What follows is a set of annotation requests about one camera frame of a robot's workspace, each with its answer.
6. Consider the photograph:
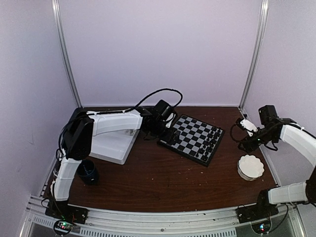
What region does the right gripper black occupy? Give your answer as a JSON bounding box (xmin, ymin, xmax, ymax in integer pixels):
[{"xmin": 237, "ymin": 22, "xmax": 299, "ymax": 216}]
[{"xmin": 238, "ymin": 126, "xmax": 276, "ymax": 153}]

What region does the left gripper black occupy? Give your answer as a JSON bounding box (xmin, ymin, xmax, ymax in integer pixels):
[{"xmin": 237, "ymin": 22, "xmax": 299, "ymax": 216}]
[{"xmin": 150, "ymin": 120, "xmax": 181, "ymax": 145}]

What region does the black white chess board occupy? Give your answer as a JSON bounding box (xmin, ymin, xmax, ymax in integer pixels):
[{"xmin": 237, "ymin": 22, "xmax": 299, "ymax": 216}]
[{"xmin": 158, "ymin": 114, "xmax": 225, "ymax": 167}]

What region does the white plastic compartment tray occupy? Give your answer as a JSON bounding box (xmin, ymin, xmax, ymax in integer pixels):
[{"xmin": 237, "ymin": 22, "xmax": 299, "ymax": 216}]
[{"xmin": 89, "ymin": 129, "xmax": 139, "ymax": 165}]

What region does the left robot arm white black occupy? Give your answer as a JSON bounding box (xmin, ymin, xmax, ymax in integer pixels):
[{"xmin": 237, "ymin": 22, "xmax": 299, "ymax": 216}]
[{"xmin": 50, "ymin": 106, "xmax": 178, "ymax": 219}]

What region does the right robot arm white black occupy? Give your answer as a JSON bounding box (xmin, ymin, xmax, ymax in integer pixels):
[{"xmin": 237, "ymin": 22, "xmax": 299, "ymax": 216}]
[{"xmin": 235, "ymin": 116, "xmax": 316, "ymax": 218}]

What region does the white scalloped bowl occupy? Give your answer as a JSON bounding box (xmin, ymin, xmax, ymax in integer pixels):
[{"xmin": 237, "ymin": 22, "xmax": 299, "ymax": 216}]
[{"xmin": 237, "ymin": 155, "xmax": 265, "ymax": 181}]

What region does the dark blue mug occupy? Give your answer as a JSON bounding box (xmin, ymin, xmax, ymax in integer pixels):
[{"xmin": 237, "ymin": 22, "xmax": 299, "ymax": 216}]
[{"xmin": 77, "ymin": 159, "xmax": 99, "ymax": 185}]

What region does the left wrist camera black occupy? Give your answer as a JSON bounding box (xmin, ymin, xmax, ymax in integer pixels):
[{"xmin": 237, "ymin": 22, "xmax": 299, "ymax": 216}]
[{"xmin": 153, "ymin": 100, "xmax": 173, "ymax": 120}]

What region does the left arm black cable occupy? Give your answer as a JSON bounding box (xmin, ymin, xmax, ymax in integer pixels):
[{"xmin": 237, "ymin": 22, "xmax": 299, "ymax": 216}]
[{"xmin": 123, "ymin": 88, "xmax": 184, "ymax": 114}]

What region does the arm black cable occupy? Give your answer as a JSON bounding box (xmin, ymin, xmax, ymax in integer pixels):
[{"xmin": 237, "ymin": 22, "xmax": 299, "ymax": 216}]
[
  {"xmin": 230, "ymin": 123, "xmax": 241, "ymax": 144},
  {"xmin": 123, "ymin": 88, "xmax": 184, "ymax": 114}
]

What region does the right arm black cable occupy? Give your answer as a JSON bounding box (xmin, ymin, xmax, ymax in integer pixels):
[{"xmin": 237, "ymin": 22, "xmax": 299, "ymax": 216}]
[{"xmin": 230, "ymin": 123, "xmax": 241, "ymax": 144}]

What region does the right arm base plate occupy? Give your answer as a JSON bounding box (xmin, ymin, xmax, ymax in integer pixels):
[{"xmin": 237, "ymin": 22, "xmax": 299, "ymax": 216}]
[{"xmin": 236, "ymin": 204, "xmax": 279, "ymax": 224}]

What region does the aluminium front rail frame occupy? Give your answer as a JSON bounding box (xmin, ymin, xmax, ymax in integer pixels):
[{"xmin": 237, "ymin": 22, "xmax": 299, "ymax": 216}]
[{"xmin": 18, "ymin": 196, "xmax": 309, "ymax": 237}]

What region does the right aluminium corner post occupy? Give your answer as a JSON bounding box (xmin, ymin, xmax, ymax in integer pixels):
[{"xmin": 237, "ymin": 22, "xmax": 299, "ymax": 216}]
[{"xmin": 238, "ymin": 0, "xmax": 269, "ymax": 111}]

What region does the aluminium corner post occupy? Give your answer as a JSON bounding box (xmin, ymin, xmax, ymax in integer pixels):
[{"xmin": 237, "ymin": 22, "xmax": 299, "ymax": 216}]
[
  {"xmin": 51, "ymin": 0, "xmax": 82, "ymax": 107},
  {"xmin": 238, "ymin": 0, "xmax": 269, "ymax": 111}
]

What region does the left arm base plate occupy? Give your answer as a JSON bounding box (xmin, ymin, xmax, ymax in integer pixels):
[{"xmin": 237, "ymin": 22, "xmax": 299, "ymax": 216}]
[{"xmin": 45, "ymin": 199, "xmax": 88, "ymax": 224}]

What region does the left aluminium corner post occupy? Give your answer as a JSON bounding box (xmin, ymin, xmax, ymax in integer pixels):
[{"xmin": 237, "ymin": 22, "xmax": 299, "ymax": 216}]
[{"xmin": 51, "ymin": 0, "xmax": 82, "ymax": 107}]

